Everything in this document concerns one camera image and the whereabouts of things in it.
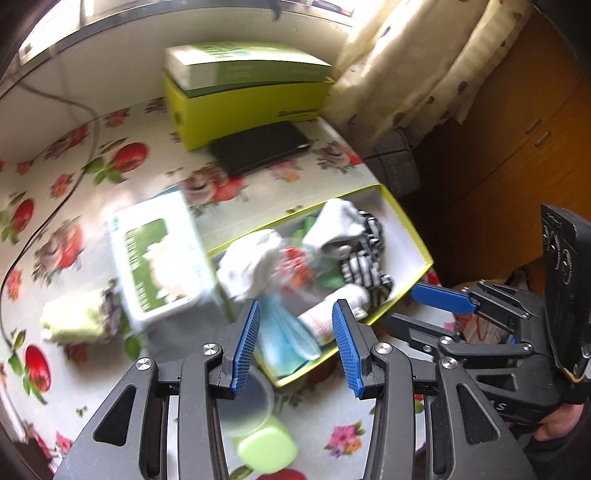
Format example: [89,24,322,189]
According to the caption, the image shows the white red bandage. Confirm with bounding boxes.
[297,284,370,346]

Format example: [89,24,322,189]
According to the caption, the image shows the black white striped socks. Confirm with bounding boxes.
[341,210,394,308]

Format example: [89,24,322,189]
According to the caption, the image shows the clear plastic snack bag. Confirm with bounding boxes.
[274,246,346,295]

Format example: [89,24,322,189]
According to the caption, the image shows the grey white sock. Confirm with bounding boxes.
[301,198,365,260]

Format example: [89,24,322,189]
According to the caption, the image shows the green towel stack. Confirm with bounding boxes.
[40,279,131,346]

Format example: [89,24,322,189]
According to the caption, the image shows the green microfiber cloth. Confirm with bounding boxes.
[286,215,346,291]

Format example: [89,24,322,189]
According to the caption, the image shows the person's hand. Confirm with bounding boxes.
[533,404,584,442]

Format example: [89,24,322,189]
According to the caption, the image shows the blue face masks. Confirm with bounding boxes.
[256,295,322,378]

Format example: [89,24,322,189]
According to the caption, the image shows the yellow shallow tray box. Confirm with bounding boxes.
[208,184,433,388]

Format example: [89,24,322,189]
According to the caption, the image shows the light blue wet wipes pack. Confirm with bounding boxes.
[108,191,236,365]

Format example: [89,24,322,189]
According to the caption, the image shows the dark checkered bag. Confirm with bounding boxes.
[363,129,420,199]

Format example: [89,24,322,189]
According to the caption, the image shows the wooden cabinet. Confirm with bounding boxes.
[416,13,590,286]

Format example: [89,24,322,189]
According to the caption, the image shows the black wallet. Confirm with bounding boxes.
[209,122,312,177]

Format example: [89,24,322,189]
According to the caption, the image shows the yellow green cardboard box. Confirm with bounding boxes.
[163,74,334,151]

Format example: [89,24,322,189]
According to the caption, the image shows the floral tablecloth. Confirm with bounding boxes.
[0,96,445,480]

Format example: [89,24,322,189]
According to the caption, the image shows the cream dotted curtain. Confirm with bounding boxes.
[322,0,533,153]

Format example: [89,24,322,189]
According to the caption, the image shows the green white box on top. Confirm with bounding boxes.
[164,42,332,97]

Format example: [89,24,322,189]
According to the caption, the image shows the black cable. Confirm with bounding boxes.
[0,78,103,351]

